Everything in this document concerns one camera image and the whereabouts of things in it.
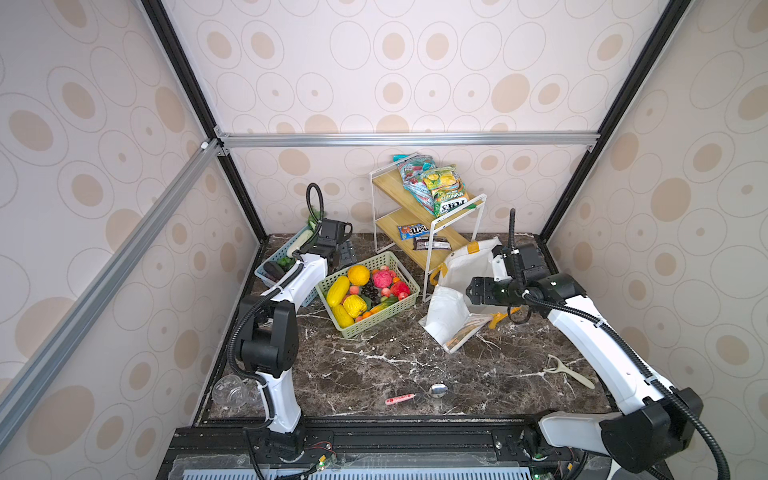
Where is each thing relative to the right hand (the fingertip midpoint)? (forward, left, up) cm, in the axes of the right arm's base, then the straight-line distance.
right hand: (481, 290), depth 79 cm
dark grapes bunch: (+11, +30, -17) cm, 37 cm away
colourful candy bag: (+34, +17, +16) cm, 41 cm away
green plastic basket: (+6, +23, -14) cm, 28 cm away
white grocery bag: (-2, +7, -10) cm, 12 cm away
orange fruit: (+14, +34, -11) cm, 39 cm away
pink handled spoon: (-20, +12, -18) cm, 30 cm away
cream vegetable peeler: (-13, -23, -21) cm, 34 cm away
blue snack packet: (+26, +18, -3) cm, 32 cm away
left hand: (+19, +39, -3) cm, 43 cm away
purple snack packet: (+20, +8, -3) cm, 22 cm away
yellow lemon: (+4, +36, -13) cm, 38 cm away
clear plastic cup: (-20, +67, -18) cm, 72 cm away
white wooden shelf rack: (+30, +20, -4) cm, 36 cm away
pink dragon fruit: (+15, +27, -14) cm, 34 cm away
